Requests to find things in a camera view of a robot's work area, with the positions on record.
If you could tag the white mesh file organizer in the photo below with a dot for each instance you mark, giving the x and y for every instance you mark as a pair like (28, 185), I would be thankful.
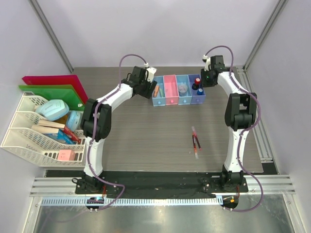
(35, 147)

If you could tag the red book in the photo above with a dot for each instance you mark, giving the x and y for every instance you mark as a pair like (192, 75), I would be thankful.
(71, 135)

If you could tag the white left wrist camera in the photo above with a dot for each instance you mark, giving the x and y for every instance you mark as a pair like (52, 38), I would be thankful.
(150, 72)

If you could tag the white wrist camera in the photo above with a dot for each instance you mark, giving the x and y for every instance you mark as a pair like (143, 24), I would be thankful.
(207, 61)
(150, 72)

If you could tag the light blue headphones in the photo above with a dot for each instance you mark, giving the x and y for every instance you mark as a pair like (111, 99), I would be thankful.
(74, 120)

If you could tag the pink cube socket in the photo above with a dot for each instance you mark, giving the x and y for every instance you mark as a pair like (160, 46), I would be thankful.
(66, 155)

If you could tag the slotted cable duct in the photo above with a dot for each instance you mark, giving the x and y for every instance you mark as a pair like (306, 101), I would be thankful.
(96, 201)

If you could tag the magenta plastic folder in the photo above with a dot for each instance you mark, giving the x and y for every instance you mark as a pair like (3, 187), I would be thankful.
(72, 80)

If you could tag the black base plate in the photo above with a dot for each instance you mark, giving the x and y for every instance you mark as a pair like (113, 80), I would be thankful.
(149, 185)

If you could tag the light blue headphone case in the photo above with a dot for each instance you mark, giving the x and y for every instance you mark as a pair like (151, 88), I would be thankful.
(53, 109)

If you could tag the sky blue drawer box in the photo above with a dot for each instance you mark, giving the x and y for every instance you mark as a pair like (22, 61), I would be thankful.
(158, 96)

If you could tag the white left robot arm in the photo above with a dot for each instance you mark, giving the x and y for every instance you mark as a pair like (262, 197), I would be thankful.
(97, 119)

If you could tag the orange highlighter marker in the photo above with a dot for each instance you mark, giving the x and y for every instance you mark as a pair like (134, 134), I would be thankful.
(156, 90)

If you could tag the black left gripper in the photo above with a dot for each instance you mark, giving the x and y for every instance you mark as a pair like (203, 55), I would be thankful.
(151, 86)

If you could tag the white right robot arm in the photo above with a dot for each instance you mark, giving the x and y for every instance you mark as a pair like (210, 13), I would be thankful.
(240, 114)

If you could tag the light blue drawer box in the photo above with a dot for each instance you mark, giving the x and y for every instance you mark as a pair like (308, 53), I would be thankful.
(184, 100)

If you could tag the clear red pen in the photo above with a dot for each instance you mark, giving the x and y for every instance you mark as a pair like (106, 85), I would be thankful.
(195, 152)

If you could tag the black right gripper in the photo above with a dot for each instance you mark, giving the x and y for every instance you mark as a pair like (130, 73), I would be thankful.
(204, 83)

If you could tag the dark red pen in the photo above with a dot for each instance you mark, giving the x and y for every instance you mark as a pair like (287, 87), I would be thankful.
(193, 140)

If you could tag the red black stamp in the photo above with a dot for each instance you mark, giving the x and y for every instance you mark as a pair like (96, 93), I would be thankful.
(196, 84)

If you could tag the green plastic folder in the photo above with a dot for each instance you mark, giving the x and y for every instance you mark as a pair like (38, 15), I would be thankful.
(52, 92)

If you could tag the pink drawer box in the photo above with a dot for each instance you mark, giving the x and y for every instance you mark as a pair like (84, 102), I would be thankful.
(170, 89)

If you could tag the beige wooden book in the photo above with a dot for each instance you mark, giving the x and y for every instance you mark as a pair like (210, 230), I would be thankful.
(45, 126)

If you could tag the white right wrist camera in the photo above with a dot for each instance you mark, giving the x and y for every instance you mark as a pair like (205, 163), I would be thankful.
(207, 61)

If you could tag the blue glue bottle grey cap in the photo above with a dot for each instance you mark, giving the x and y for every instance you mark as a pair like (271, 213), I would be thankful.
(200, 92)

